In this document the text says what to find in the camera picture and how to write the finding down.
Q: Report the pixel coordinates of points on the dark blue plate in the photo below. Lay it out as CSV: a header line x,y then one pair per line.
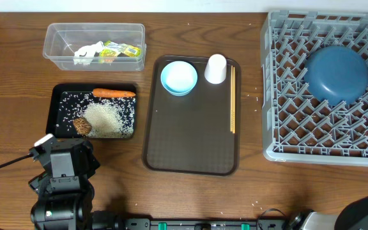
x,y
336,74

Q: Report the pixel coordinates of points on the black plastic tray bin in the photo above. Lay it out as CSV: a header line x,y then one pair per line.
x,y
79,87

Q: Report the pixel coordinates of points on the right wooden chopstick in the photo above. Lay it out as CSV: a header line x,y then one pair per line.
x,y
234,97

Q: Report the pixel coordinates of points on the grey dishwasher rack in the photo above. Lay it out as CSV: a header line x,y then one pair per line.
x,y
297,127

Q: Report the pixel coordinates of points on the pink plastic cup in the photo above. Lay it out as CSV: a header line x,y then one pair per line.
x,y
216,69

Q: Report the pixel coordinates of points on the white rice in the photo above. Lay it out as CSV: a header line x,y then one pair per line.
x,y
110,118

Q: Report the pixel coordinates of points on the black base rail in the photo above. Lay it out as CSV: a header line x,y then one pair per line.
x,y
203,224

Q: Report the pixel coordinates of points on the white tissue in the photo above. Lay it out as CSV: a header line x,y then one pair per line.
x,y
85,54

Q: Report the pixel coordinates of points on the brown food scrap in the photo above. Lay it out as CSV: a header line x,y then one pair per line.
x,y
82,126

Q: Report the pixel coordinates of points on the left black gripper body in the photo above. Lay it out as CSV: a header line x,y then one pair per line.
x,y
93,162

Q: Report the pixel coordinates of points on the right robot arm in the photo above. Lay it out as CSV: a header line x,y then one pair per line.
x,y
353,217

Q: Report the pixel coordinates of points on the yellow green snack wrapper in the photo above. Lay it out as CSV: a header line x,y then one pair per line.
x,y
112,50

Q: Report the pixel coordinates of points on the light blue bowl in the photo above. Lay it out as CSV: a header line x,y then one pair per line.
x,y
179,78

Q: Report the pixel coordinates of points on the clear plastic bin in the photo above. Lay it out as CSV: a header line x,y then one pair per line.
x,y
64,39

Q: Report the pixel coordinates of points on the orange carrot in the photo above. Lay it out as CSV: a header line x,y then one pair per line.
x,y
110,93

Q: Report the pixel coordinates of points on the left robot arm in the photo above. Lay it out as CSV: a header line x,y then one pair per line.
x,y
65,195

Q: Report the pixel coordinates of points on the left wooden chopstick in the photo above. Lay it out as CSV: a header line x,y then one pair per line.
x,y
232,99

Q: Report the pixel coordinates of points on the wooden chopstick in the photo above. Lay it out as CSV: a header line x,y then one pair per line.
x,y
234,97

